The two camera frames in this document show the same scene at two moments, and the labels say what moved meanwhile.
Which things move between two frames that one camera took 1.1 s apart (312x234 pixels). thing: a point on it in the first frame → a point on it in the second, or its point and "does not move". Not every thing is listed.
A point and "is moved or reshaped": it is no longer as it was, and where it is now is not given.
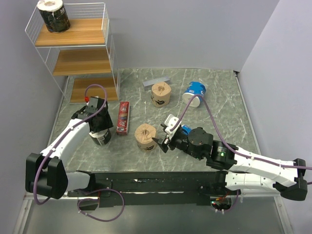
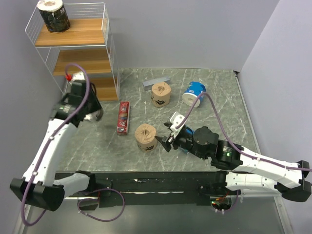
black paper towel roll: (54, 15) does not move
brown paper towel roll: (144, 134) does not move
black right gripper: (163, 143) does not move
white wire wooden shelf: (83, 55) does not move
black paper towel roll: (101, 137) is moved or reshaped
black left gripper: (107, 122) → (96, 105)
